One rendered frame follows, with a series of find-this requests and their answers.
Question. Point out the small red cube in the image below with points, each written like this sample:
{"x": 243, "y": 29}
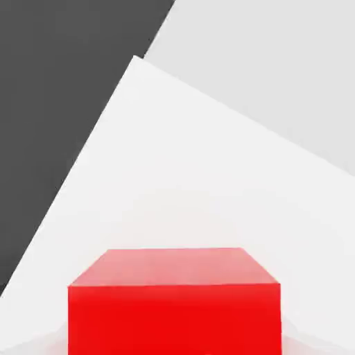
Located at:
{"x": 174, "y": 319}

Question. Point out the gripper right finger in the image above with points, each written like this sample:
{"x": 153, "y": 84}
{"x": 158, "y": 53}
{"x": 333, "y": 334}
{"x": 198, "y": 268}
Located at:
{"x": 296, "y": 345}

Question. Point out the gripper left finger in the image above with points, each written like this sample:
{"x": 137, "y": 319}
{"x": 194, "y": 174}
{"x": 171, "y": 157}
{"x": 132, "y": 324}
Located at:
{"x": 47, "y": 345}

